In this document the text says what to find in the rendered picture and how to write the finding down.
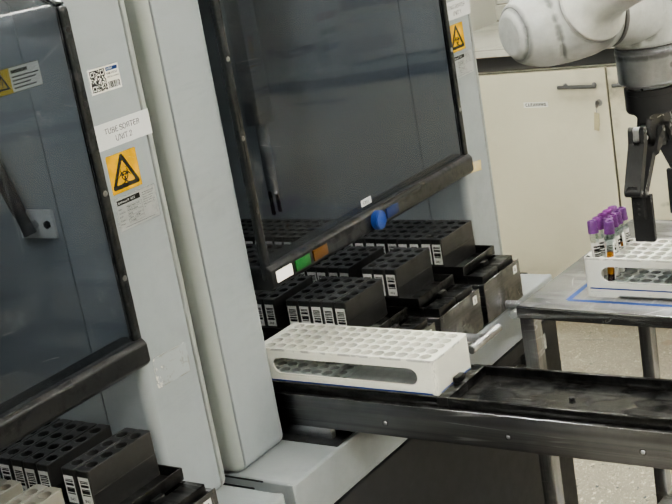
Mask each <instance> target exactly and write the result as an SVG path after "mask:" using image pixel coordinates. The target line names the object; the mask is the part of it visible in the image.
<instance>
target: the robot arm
mask: <svg viewBox="0 0 672 504"><path fill-rule="evenodd" d="M498 31H499V37H500V41H501V43H502V46H503V48H504V49H505V51H506V52H507V53H508V54H509V55H510V56H511V57H512V58H513V59H514V60H515V61H516V62H518V63H521V64H524V65H528V66H535V67H550V66H555V65H560V64H565V63H569V62H573V61H576V60H580V59H583V58H586V57H589V56H592V55H594V54H597V53H599V52H600V51H602V50H605V49H607V48H611V47H614V50H615V51H614V56H615V60H616V69H617V79H618V84H619V85H620V86H622V87H625V88H624V97H625V107H626V112H627V113H628V114H630V115H634V116H636V117H637V127H629V128H628V130H627V133H628V151H627V162H626V174H625V185H624V196H625V197H629V198H631V201H632V211H633V220H634V230H635V239H636V241H640V242H655V241H656V240H657V233H656V223H655V213H654V203H653V194H649V189H650V184H651V178H652V173H653V168H654V162H655V157H656V155H658V154H659V153H660V150H661V152H662V153H663V155H664V157H665V159H666V161H667V163H668V164H669V166H670V168H667V169H666V171H667V182H668V192H669V202H670V212H671V213H672V0H511V1H510V2H509V3H508V4H507V5H506V6H505V7H504V9H503V10H502V13H501V17H500V20H499V25H498Z"/></svg>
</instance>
